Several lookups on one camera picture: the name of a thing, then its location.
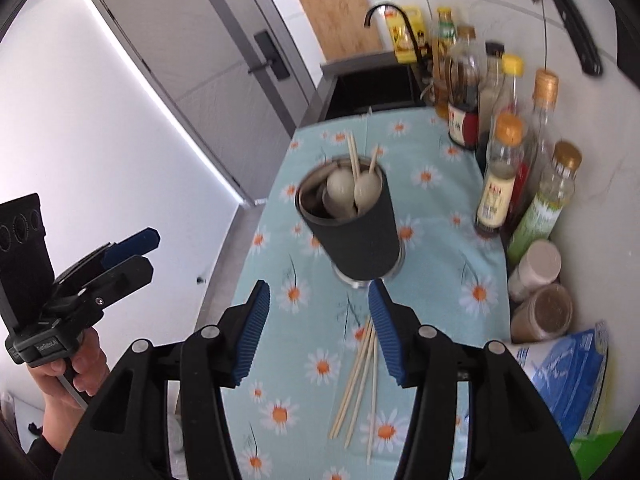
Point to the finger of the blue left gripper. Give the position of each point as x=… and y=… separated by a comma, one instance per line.
x=138, y=244
x=117, y=283

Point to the black cap bottle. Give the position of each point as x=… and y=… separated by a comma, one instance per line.
x=489, y=89

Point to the brown spice jar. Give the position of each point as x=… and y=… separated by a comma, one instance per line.
x=545, y=315

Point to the black faucet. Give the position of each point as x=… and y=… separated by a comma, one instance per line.
x=383, y=6

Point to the yellow cap clear bottle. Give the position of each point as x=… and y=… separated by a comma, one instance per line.
x=507, y=99

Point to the white plastic spoon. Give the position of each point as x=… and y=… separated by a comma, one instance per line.
x=339, y=209

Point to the white spice jar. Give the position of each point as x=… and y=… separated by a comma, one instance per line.
x=539, y=267

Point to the green sugar bag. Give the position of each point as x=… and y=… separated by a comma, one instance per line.
x=590, y=452

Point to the wooden chopstick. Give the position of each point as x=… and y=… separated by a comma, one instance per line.
x=354, y=158
x=374, y=159
x=367, y=380
x=353, y=375

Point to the green beer bottle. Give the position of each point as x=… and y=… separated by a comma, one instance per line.
x=446, y=31

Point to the soy sauce bottle orange cap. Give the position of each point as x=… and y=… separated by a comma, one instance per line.
x=504, y=155

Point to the black sink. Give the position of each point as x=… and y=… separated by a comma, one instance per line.
x=365, y=84

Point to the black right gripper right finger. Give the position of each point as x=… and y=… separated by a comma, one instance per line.
x=385, y=316

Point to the honey jar with dipper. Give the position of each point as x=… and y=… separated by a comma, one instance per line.
x=441, y=89

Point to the white salt bag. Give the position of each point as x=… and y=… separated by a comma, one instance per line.
x=568, y=373

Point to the large dark soy bottle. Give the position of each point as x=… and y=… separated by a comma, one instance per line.
x=462, y=71

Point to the black door handle lock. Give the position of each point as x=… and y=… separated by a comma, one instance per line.
x=273, y=59

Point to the green label bottle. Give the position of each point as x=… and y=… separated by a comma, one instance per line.
x=556, y=187

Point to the grey door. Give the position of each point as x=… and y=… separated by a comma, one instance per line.
x=195, y=55

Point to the yellow oil jug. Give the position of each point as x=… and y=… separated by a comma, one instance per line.
x=399, y=33

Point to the black utensil holder cup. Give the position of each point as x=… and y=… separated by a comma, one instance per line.
x=362, y=248

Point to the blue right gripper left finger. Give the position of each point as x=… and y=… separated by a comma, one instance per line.
x=252, y=318

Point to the tall clear bottle gold cap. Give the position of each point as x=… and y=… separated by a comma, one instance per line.
x=545, y=94

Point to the cream long spoon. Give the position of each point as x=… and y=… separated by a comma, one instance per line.
x=340, y=187

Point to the wooden cutting board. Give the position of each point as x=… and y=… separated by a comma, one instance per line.
x=338, y=27

